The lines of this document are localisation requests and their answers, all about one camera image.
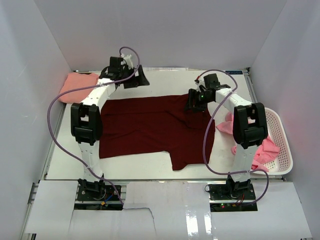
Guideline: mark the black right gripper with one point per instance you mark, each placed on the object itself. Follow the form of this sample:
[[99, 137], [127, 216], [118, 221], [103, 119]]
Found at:
[[198, 108]]

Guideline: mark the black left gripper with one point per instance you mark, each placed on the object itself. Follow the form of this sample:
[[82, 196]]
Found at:
[[139, 80]]

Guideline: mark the dark red t shirt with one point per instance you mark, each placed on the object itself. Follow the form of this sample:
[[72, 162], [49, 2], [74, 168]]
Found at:
[[156, 124]]

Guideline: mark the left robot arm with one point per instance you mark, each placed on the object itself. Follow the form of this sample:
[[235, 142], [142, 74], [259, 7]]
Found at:
[[85, 117]]

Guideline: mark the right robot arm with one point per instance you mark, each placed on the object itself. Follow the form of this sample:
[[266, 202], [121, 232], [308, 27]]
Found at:
[[249, 128]]

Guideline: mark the papers behind table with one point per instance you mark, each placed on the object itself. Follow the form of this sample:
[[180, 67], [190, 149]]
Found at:
[[165, 69]]

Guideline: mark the folded salmon t shirt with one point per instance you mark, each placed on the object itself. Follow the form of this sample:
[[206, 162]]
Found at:
[[75, 81]]

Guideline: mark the white perforated plastic basket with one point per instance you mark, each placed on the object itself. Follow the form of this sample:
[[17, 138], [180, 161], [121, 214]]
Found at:
[[279, 158]]

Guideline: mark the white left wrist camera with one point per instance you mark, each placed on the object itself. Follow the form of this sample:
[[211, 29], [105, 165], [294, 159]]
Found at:
[[128, 60]]

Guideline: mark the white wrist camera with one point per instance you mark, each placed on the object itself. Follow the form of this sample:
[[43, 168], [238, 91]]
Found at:
[[128, 60], [200, 85]]

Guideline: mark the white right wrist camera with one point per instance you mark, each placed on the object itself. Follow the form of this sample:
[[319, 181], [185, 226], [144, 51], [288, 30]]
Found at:
[[200, 85]]

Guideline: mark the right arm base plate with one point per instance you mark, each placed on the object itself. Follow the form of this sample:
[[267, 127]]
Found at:
[[223, 192]]

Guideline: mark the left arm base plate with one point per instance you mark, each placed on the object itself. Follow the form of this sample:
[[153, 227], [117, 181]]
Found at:
[[95, 191]]

